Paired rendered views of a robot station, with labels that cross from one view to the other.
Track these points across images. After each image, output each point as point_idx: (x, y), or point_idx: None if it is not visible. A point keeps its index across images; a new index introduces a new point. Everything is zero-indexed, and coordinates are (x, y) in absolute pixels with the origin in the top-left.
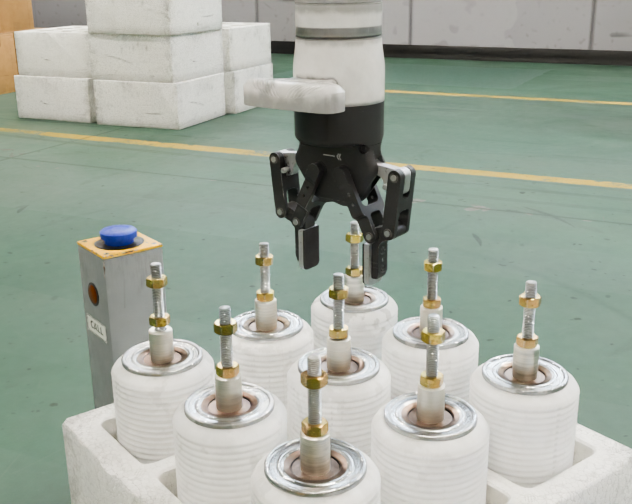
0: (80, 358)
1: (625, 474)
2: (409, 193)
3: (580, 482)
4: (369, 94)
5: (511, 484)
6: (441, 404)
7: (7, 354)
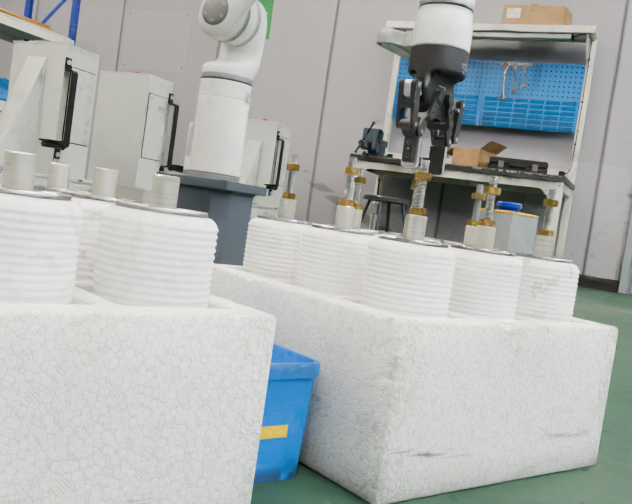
0: None
1: (383, 329)
2: (410, 96)
3: (349, 304)
4: (421, 37)
5: (344, 297)
6: (338, 217)
7: (630, 390)
